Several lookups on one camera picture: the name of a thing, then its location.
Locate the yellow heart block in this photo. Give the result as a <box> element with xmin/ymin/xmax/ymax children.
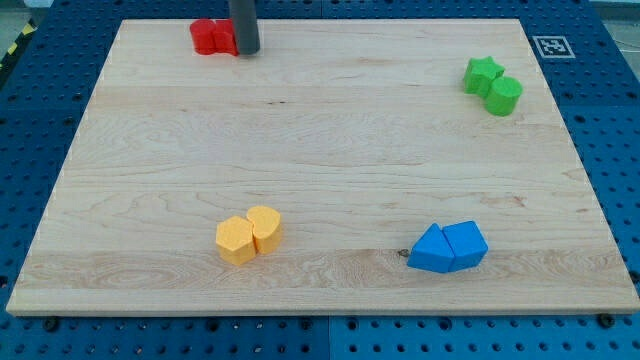
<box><xmin>246</xmin><ymin>205</ymin><xmax>282</xmax><ymax>254</ymax></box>

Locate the black board clamp screw left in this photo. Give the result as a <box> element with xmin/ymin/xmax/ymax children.
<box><xmin>42</xmin><ymin>317</ymin><xmax>60</xmax><ymax>333</ymax></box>

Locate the black board clamp screw right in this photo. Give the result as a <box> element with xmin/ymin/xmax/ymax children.
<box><xmin>597</xmin><ymin>313</ymin><xmax>616</xmax><ymax>329</ymax></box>

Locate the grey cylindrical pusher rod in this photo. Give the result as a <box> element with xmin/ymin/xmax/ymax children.
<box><xmin>228</xmin><ymin>0</ymin><xmax>260</xmax><ymax>56</ymax></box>

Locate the light wooden board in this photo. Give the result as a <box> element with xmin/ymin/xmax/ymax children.
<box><xmin>7</xmin><ymin>19</ymin><xmax>639</xmax><ymax>316</ymax></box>

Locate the blue triangle block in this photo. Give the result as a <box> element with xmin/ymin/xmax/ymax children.
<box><xmin>407</xmin><ymin>223</ymin><xmax>455</xmax><ymax>273</ymax></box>

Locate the yellow pentagon block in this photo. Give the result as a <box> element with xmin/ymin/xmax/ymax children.
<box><xmin>216</xmin><ymin>216</ymin><xmax>256</xmax><ymax>266</ymax></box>

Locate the green circle block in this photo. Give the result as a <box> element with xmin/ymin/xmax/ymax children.
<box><xmin>485</xmin><ymin>76</ymin><xmax>523</xmax><ymax>116</ymax></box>

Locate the red angular block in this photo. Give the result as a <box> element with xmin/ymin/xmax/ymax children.
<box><xmin>212</xmin><ymin>19</ymin><xmax>239</xmax><ymax>56</ymax></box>

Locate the black board clamp screw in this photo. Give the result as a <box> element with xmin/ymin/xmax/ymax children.
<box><xmin>42</xmin><ymin>317</ymin><xmax>60</xmax><ymax>333</ymax></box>
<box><xmin>597</xmin><ymin>313</ymin><xmax>616</xmax><ymax>329</ymax></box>

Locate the white fiducial marker tag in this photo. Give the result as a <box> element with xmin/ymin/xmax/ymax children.
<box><xmin>532</xmin><ymin>35</ymin><xmax>575</xmax><ymax>59</ymax></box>

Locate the green star block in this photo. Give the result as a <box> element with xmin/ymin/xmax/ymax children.
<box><xmin>463</xmin><ymin>56</ymin><xmax>505</xmax><ymax>98</ymax></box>

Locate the red round block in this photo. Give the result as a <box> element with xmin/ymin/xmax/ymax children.
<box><xmin>189</xmin><ymin>19</ymin><xmax>217</xmax><ymax>55</ymax></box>

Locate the blue cube block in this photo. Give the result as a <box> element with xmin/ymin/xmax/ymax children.
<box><xmin>442</xmin><ymin>220</ymin><xmax>488</xmax><ymax>272</ymax></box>

